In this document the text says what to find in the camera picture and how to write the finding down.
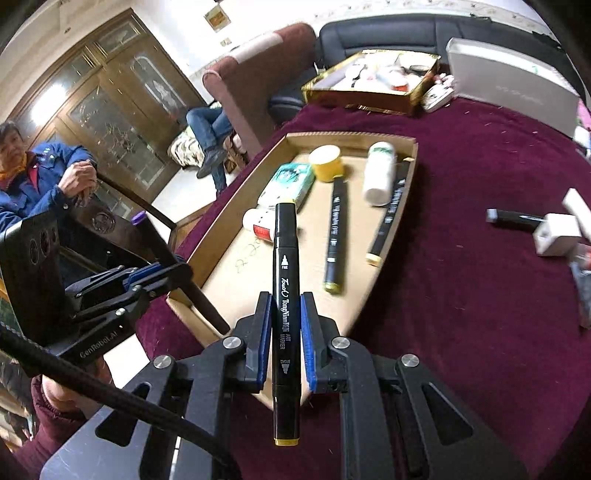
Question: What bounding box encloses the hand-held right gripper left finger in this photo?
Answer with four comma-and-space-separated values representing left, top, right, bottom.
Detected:
39, 291, 273, 480

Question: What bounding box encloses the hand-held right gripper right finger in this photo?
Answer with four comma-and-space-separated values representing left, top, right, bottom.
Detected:
300, 291, 532, 480

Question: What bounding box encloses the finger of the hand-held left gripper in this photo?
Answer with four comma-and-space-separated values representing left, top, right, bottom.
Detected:
69, 284, 155, 324
65, 261, 192, 301

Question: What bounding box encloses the black marker yellow cap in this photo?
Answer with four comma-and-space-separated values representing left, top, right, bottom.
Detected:
271, 202, 303, 446

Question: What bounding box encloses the black marker purple cap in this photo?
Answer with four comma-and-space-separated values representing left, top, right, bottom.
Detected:
131, 210, 232, 335

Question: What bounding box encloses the shallow cardboard box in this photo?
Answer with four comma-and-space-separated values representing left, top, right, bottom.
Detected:
165, 131, 420, 411

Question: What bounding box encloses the black marker olive cap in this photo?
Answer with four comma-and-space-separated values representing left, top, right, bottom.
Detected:
322, 178, 349, 295

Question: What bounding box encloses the white bottle red label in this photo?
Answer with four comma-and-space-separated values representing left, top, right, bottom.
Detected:
242, 208, 278, 241

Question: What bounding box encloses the black marker cream cap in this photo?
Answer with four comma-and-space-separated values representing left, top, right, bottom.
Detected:
366, 158, 411, 267

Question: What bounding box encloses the teal printed tissue packet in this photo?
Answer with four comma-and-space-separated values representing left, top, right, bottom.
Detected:
257, 163, 315, 214

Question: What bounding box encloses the yellow jar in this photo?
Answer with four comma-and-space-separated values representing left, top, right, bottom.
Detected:
308, 144, 347, 184

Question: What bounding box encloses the white bottle green leaf label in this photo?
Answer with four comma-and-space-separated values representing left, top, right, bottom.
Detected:
362, 141, 398, 207

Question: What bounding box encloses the black marker grey cap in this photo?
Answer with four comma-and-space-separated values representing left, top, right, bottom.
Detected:
486, 208, 548, 232

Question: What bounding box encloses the white charger adapter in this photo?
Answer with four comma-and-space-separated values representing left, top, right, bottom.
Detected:
532, 213, 583, 257

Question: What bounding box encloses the person's left forearm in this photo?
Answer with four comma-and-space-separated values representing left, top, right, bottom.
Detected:
14, 357, 116, 472

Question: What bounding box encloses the patterned blanket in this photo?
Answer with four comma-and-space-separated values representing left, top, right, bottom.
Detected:
167, 127, 241, 169

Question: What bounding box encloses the wooden glass-door cabinet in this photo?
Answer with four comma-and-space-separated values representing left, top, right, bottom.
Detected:
7, 9, 208, 204

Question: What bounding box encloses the maroon armchair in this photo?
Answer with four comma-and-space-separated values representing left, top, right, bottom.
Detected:
202, 23, 319, 160

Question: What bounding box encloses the gold box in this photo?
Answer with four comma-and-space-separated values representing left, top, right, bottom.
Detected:
301, 50, 441, 116

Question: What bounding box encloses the dark leather sofa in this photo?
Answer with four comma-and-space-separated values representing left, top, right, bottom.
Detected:
270, 13, 481, 125

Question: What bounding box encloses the grey shoe box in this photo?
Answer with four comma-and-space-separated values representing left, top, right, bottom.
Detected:
445, 37, 581, 137

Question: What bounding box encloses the black braided cable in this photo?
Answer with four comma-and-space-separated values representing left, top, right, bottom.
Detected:
0, 325, 243, 480

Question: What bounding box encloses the small gold wall plaque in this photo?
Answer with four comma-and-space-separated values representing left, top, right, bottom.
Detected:
204, 4, 230, 32

